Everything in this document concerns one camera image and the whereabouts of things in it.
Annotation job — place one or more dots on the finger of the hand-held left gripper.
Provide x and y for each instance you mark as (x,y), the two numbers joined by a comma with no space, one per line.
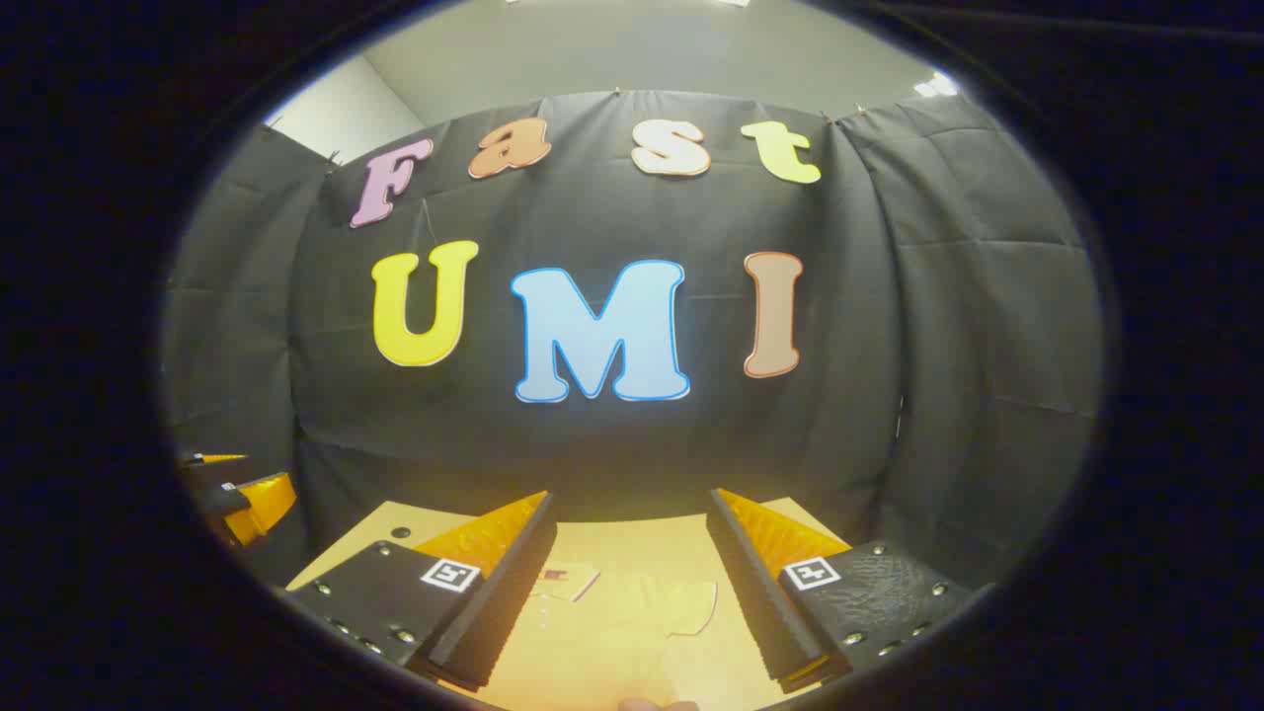
(247,509)
(212,459)

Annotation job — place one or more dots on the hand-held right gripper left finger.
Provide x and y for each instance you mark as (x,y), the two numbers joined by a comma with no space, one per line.
(494,607)

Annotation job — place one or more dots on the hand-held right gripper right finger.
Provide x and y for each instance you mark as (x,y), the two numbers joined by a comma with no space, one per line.
(760,602)

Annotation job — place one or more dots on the orange T-shirt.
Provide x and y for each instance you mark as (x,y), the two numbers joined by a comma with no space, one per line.
(632,617)

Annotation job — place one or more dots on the black backdrop cloth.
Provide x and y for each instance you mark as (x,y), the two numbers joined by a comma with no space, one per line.
(612,444)

